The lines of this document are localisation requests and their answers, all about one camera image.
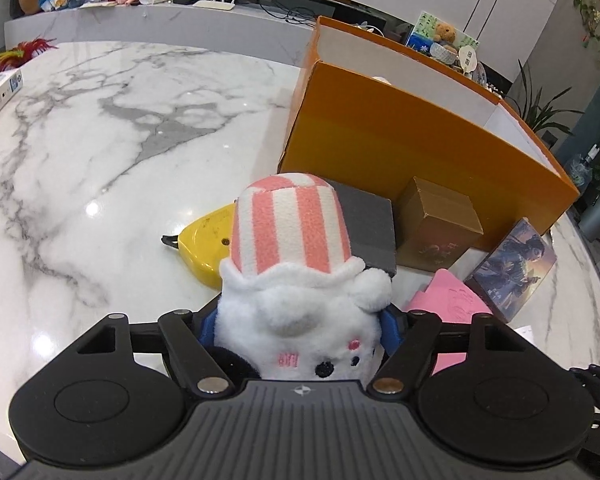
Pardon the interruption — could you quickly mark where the pink felt pouch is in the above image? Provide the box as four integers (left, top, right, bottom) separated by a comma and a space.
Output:
404, 268, 496, 377

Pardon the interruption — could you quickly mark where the illustrated card game box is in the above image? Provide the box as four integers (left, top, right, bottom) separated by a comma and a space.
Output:
465, 218, 557, 323

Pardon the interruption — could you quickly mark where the white plush pink striped hat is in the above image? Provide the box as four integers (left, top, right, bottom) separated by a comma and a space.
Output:
214, 172, 391, 385

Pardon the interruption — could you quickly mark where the yellow tape measure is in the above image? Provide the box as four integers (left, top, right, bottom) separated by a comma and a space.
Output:
161, 203, 235, 290

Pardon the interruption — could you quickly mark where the gold cardboard box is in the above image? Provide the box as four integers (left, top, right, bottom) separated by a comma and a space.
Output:
393, 177, 483, 272

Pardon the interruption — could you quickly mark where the dark grey flat box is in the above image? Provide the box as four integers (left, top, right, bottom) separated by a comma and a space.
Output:
328, 180, 396, 278

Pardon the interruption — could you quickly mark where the grey trash bin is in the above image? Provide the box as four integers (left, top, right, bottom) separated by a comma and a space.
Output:
579, 194, 600, 242

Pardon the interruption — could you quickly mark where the orange cardboard storage box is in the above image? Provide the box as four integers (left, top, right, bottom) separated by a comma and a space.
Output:
278, 18, 579, 250

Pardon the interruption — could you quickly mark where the water jug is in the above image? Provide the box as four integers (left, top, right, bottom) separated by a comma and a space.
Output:
566, 144, 600, 194

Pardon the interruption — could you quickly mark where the potted green plant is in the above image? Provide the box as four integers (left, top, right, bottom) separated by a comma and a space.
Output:
504, 60, 584, 136

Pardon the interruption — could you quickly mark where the brown teddy bear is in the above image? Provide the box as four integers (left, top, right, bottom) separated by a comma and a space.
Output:
432, 21, 456, 46

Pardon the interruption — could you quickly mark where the white tv console cabinet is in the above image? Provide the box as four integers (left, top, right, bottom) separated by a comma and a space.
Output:
4, 4, 312, 66

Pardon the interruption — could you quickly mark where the red yellow feather toy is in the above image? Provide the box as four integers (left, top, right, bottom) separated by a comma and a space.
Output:
0, 38, 55, 72

